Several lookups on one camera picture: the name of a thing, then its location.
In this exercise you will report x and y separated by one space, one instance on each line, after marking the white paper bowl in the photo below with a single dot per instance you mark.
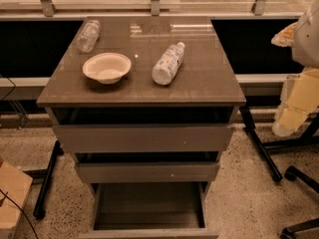
107 68

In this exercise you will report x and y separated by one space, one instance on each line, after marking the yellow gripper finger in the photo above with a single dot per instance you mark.
285 38
299 98

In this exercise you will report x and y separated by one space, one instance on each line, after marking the grey top drawer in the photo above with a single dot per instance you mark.
134 138

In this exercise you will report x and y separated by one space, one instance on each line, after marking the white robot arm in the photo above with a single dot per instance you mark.
305 49

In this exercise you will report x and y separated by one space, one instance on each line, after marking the cardboard box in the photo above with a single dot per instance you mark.
15 187

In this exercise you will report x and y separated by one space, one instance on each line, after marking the grey middle drawer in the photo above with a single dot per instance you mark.
147 172

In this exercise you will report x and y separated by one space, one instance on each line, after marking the white blue labelled plastic bottle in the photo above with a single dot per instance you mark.
166 67

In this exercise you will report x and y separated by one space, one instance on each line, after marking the black left stand leg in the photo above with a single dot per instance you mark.
39 210

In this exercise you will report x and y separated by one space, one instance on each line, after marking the grey drawer cabinet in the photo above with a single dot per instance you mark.
204 90

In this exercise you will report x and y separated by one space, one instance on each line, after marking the clear crumpled plastic bottle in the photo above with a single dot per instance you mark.
88 36

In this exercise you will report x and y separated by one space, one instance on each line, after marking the black right stand frame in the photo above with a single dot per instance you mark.
308 137

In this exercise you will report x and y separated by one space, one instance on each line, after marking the grey open bottom drawer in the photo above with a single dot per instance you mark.
163 210

